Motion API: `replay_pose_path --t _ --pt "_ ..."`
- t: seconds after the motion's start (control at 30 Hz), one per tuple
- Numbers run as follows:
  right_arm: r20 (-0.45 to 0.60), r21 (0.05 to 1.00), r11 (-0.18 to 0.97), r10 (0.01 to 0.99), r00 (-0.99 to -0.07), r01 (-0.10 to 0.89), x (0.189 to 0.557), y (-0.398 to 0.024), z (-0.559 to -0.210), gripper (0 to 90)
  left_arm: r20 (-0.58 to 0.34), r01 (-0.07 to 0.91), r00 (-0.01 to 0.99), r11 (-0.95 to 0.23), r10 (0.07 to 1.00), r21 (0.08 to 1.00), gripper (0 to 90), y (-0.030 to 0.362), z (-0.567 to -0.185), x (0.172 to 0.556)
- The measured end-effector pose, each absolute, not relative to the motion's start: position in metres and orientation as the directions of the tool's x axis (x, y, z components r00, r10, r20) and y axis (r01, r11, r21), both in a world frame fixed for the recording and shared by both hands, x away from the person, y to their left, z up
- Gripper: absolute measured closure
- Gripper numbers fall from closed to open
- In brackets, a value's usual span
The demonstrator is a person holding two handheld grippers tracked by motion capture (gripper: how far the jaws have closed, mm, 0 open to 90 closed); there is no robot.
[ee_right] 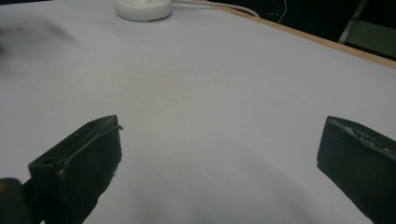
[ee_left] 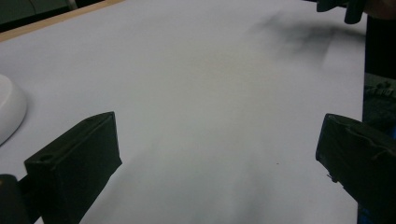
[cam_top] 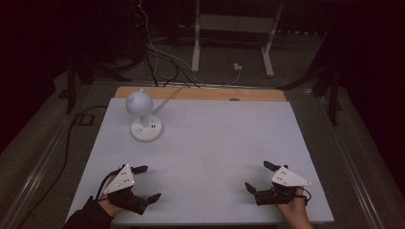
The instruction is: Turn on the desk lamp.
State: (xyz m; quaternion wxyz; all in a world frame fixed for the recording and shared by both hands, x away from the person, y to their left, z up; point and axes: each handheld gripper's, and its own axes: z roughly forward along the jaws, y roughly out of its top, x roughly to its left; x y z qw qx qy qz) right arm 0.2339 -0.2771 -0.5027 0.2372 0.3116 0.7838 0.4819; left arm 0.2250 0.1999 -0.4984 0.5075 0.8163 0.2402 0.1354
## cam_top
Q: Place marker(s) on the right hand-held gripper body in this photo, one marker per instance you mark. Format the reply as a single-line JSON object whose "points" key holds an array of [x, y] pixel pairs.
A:
{"points": [[288, 178]]}

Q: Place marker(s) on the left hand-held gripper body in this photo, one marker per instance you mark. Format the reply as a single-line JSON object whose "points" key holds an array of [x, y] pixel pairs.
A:
{"points": [[120, 181]]}

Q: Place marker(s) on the person's left hand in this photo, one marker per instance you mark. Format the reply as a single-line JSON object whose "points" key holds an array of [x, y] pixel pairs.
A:
{"points": [[110, 208]]}

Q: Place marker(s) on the person's right hand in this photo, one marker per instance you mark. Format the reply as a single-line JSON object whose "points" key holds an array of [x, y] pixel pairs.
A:
{"points": [[294, 211]]}

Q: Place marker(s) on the white table cover sheet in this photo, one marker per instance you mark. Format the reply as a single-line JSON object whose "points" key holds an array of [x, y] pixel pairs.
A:
{"points": [[207, 146]]}

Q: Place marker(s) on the white desk lamp round base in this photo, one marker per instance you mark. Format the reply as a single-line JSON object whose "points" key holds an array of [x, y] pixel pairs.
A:
{"points": [[139, 103]]}

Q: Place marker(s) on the black square floor plate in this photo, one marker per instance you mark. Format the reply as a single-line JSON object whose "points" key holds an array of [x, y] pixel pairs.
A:
{"points": [[86, 119]]}

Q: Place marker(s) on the black metal stand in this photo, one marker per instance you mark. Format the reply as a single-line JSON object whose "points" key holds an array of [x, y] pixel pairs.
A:
{"points": [[332, 95], [70, 86]]}

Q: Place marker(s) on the wooden table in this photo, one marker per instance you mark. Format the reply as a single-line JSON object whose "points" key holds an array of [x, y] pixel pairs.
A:
{"points": [[203, 93]]}

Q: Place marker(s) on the white plug adapter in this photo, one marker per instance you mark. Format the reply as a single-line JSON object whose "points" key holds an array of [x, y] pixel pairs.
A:
{"points": [[237, 66]]}

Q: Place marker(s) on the white metal stand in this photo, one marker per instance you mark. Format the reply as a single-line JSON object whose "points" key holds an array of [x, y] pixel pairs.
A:
{"points": [[196, 47]]}

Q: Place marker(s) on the metal floor rail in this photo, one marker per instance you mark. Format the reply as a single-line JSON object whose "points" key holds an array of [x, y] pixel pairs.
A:
{"points": [[35, 178], [350, 165]]}

